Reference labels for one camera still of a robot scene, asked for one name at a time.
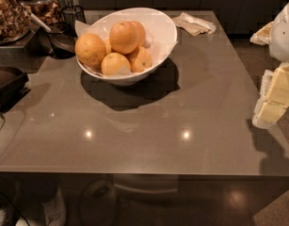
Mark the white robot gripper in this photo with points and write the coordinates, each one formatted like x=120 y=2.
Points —
x=283 y=37

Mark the white ceramic bowl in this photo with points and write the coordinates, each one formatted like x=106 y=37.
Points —
x=161 y=38

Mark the front yellowish orange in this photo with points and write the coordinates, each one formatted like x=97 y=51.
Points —
x=113 y=62

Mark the small hidden middle orange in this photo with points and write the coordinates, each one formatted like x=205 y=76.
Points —
x=108 y=48

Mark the crumpled brown paper napkin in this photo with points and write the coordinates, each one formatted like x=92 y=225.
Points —
x=194 y=25

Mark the large glass nut jar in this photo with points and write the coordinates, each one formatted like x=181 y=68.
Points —
x=14 y=21

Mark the black device at left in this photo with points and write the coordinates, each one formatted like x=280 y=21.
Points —
x=12 y=87

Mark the black wire cup holder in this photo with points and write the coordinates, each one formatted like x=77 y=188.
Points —
x=72 y=14

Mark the white serving spoon handle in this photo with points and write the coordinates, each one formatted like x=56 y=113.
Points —
x=38 y=21

